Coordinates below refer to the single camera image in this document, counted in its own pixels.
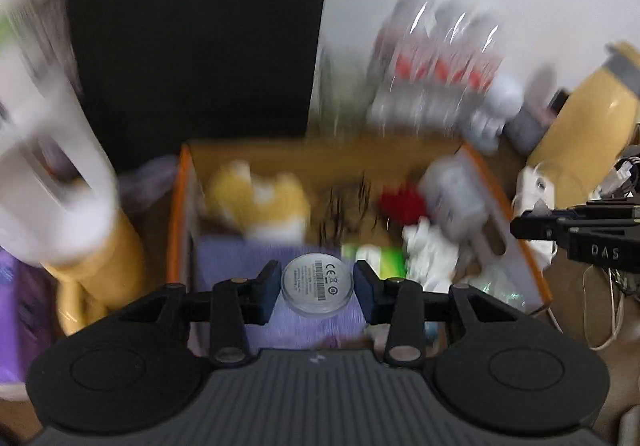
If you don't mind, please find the yellow white plush hamster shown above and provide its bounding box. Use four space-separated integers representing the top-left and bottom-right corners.
205 161 311 241

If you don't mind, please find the black wire tangle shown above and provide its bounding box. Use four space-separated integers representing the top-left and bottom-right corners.
317 173 396 244

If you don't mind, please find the white robot figurine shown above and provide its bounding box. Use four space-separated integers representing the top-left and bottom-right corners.
462 73 526 154

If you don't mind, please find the white plug adapter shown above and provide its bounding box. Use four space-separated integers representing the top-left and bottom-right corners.
600 146 640 199

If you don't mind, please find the green packet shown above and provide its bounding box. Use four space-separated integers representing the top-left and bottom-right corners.
342 243 406 279

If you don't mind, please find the orange-edged cardboard box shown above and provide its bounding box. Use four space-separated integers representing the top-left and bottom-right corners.
167 138 553 362

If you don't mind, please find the white tissue pack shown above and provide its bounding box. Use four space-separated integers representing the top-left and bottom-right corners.
417 156 493 241

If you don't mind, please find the white power adapter with cable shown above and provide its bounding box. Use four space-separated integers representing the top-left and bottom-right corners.
512 166 561 271

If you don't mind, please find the yellow thermos jug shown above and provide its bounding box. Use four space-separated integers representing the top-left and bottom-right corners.
525 40 640 201

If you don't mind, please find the grey fabric pouch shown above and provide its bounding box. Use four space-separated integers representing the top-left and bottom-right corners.
502 100 551 154

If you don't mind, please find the red label water bottle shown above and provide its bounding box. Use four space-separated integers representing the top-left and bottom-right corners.
440 10 506 127
367 0 431 127
400 0 471 127

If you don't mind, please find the white tissue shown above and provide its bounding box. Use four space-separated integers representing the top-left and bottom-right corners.
400 218 458 291

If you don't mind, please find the clear plastic bag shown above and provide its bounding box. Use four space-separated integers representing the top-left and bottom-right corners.
450 261 531 314

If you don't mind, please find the white cable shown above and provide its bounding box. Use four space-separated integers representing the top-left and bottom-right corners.
582 266 626 352

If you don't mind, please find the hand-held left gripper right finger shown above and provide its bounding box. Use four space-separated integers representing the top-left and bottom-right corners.
353 261 517 368

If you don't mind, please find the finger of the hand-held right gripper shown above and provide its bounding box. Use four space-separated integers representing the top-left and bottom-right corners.
510 217 582 243
531 202 640 223

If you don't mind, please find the round white disc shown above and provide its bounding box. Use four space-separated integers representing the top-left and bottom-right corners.
281 252 355 317

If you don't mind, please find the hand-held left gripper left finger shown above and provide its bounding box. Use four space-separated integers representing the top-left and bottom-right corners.
117 260 282 367

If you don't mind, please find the black paper bag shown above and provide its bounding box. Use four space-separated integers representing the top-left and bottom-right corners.
62 0 336 171

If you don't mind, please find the small black box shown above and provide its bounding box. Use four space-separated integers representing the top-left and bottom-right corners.
547 88 571 114

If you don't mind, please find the red fuzzy item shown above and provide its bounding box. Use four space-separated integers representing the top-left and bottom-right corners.
377 178 428 227

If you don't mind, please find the purple drawstring pouch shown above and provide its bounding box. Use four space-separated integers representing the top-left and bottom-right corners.
192 235 371 352

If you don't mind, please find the purple box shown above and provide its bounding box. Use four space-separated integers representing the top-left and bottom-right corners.
0 246 58 387

